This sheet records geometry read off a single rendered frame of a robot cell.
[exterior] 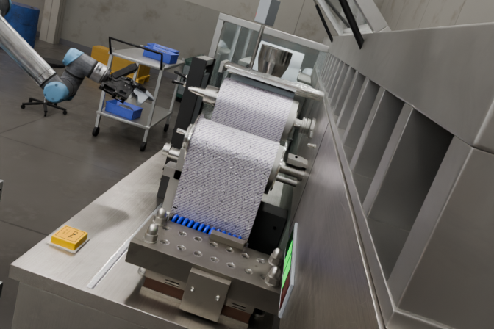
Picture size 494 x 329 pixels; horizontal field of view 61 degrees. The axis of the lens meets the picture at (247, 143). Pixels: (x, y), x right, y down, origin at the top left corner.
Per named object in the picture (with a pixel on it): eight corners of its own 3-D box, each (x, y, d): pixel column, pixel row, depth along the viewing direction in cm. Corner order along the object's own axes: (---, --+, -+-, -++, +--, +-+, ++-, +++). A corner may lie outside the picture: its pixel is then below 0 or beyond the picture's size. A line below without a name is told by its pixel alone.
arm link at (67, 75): (45, 95, 157) (59, 70, 155) (55, 89, 167) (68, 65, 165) (66, 106, 159) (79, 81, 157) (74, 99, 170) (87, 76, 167)
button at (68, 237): (64, 231, 121) (65, 224, 120) (87, 239, 120) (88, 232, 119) (49, 243, 114) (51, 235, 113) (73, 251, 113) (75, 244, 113)
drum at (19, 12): (39, 54, 736) (46, 9, 715) (21, 56, 686) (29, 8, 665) (11, 45, 736) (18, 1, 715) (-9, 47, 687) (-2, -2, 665)
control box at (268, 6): (259, 23, 169) (267, -3, 167) (273, 26, 166) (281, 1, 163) (250, 20, 163) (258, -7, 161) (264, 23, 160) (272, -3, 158)
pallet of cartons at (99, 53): (148, 81, 800) (154, 61, 789) (138, 86, 730) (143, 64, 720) (92, 64, 794) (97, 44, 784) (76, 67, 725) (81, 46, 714)
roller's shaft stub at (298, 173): (278, 171, 123) (282, 157, 121) (301, 178, 122) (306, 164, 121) (276, 175, 118) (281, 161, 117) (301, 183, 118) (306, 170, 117)
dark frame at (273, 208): (173, 230, 139) (188, 175, 133) (268, 264, 137) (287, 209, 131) (165, 241, 132) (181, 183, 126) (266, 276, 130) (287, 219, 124)
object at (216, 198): (170, 216, 122) (185, 158, 117) (246, 242, 121) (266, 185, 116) (169, 217, 122) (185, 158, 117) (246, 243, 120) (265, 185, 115)
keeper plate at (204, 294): (181, 303, 105) (192, 266, 102) (219, 317, 104) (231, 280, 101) (178, 310, 103) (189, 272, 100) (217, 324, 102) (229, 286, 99)
